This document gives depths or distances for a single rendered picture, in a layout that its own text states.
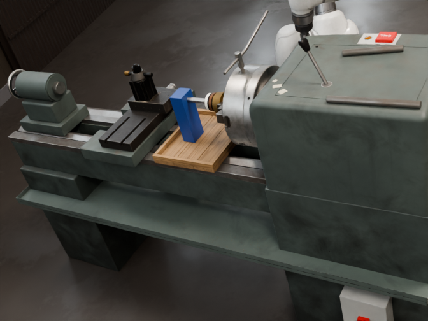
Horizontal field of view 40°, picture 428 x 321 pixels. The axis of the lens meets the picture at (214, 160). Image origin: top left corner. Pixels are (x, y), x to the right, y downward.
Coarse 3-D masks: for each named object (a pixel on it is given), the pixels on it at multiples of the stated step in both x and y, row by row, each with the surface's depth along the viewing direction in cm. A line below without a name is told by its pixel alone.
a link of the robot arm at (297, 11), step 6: (294, 0) 227; (300, 0) 226; (306, 0) 226; (312, 0) 227; (318, 0) 227; (294, 6) 230; (300, 6) 228; (306, 6) 229; (312, 6) 229; (294, 12) 233; (300, 12) 231; (306, 12) 231
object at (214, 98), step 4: (212, 92) 232; (216, 92) 231; (220, 92) 229; (208, 96) 230; (212, 96) 229; (216, 96) 228; (220, 96) 226; (208, 100) 230; (212, 100) 229; (216, 100) 227; (220, 100) 226; (208, 104) 230; (212, 104) 228; (216, 104) 227; (208, 108) 231; (212, 108) 230; (216, 108) 228; (216, 112) 231
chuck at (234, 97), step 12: (252, 72) 211; (228, 84) 212; (240, 84) 210; (228, 96) 211; (240, 96) 208; (228, 108) 211; (240, 108) 208; (240, 120) 210; (228, 132) 216; (240, 132) 213; (240, 144) 222
